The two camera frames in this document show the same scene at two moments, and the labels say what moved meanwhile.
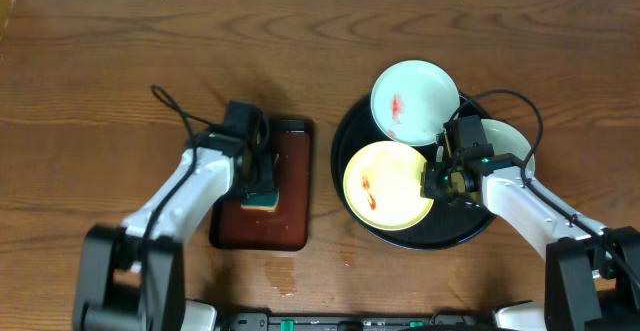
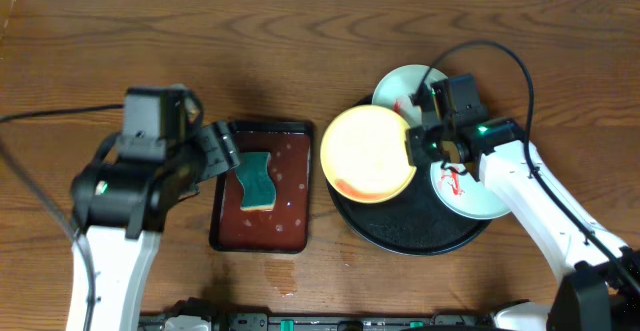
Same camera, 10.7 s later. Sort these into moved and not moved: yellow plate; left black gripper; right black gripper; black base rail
Moved: yellow plate; left black gripper; right black gripper
Not moved: black base rail
